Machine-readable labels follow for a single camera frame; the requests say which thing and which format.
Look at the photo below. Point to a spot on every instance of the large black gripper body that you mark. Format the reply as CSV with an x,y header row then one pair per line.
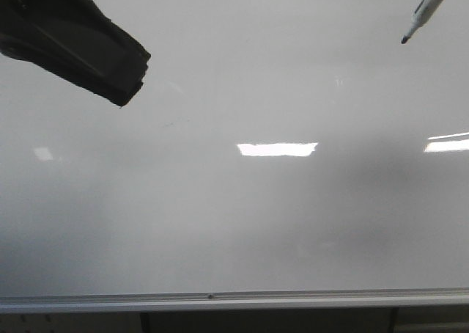
x,y
74,40

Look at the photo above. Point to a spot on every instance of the white marker black tip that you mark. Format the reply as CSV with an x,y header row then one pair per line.
x,y
423,12

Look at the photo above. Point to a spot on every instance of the white whiteboard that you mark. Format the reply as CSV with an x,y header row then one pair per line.
x,y
276,145

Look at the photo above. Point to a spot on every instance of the aluminium whiteboard bottom frame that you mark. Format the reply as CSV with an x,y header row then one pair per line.
x,y
250,300

